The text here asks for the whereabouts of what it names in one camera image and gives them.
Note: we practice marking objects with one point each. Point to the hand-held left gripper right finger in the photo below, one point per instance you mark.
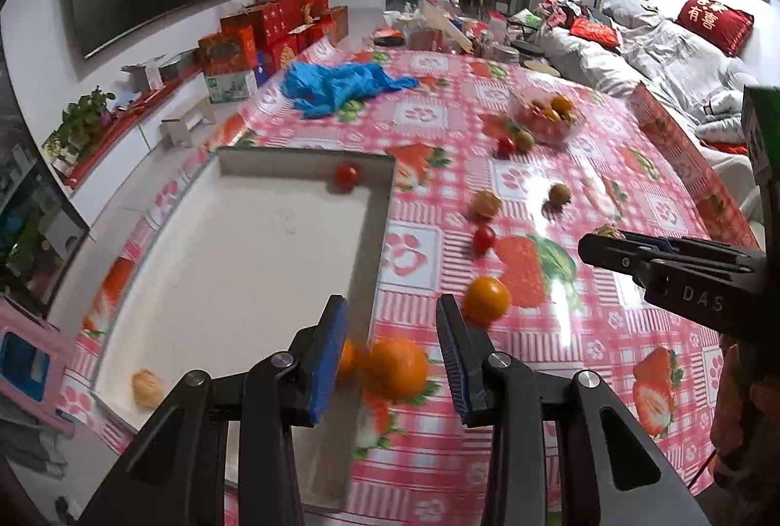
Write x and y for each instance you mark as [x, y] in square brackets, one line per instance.
[457, 367]

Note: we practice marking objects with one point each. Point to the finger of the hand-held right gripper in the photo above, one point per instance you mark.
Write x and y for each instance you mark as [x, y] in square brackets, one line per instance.
[658, 244]
[609, 252]

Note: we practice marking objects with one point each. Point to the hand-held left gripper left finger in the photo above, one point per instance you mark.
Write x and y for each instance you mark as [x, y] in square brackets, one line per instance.
[329, 367]

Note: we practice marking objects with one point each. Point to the orange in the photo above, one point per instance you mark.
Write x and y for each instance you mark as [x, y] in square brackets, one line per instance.
[396, 369]
[560, 105]
[346, 361]
[487, 299]

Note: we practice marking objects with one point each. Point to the brown kiwi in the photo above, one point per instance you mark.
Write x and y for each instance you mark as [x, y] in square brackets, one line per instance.
[559, 194]
[524, 139]

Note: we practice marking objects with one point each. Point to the red tomato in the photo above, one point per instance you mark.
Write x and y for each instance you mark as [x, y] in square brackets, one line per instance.
[484, 238]
[504, 145]
[345, 175]

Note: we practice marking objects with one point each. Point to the white tray box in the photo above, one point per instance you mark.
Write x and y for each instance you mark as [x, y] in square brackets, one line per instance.
[244, 270]

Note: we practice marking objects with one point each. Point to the walnut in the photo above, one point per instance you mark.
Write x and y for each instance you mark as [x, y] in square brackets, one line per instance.
[148, 389]

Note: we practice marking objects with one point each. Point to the red printed tablecloth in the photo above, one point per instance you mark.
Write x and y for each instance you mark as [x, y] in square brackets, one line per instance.
[548, 337]

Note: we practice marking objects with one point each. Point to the glass bowl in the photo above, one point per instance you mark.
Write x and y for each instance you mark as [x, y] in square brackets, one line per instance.
[548, 128]

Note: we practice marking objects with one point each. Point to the grey sofa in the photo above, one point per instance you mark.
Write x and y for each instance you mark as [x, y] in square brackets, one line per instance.
[658, 57]

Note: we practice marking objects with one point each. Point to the red cushion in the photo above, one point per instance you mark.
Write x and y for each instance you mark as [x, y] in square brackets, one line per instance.
[713, 23]

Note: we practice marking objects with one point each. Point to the blue plastic gloves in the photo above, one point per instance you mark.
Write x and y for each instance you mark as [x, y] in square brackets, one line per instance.
[341, 87]

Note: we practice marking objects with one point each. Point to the clear plastic bag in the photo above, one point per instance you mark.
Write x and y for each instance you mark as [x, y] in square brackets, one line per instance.
[439, 23]

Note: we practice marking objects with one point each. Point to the small white stool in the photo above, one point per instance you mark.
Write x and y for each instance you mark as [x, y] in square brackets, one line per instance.
[186, 121]

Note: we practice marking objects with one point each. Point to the pink plastic stool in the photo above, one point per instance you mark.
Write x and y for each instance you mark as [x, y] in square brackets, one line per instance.
[30, 361]

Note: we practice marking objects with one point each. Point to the white television cabinet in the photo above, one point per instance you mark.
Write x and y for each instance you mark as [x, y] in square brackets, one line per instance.
[122, 148]

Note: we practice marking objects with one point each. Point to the green white carton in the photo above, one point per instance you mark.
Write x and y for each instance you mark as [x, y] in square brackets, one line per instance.
[230, 82]

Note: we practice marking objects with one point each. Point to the dark glass cabinet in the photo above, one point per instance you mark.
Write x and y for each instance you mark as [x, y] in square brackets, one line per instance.
[36, 233]

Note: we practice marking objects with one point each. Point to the stack of red gift boxes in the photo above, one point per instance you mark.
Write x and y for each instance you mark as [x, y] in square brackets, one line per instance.
[274, 23]

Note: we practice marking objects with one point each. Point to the green potted plant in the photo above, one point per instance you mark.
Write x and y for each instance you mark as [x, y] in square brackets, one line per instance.
[82, 121]

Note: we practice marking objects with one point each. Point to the open cardboard box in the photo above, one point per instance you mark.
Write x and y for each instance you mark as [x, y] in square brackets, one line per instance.
[143, 72]

